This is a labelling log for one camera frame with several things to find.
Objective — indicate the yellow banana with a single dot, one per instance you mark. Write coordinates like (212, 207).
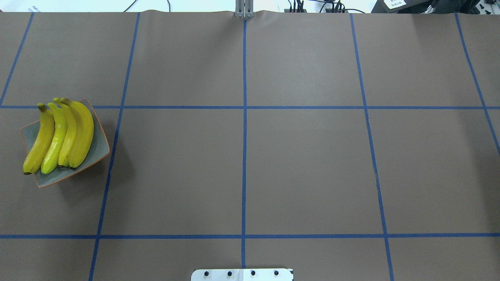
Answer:
(71, 130)
(84, 132)

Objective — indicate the yellow banana moved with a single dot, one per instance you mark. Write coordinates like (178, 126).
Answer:
(51, 159)
(42, 143)

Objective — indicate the grey square plate orange rim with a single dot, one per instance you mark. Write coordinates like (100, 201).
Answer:
(98, 150)

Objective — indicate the black label printer box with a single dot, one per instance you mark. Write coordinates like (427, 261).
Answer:
(401, 6)

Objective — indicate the aluminium frame post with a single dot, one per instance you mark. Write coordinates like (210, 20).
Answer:
(244, 9)

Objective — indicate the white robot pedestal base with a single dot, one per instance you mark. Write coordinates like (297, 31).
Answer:
(262, 274)

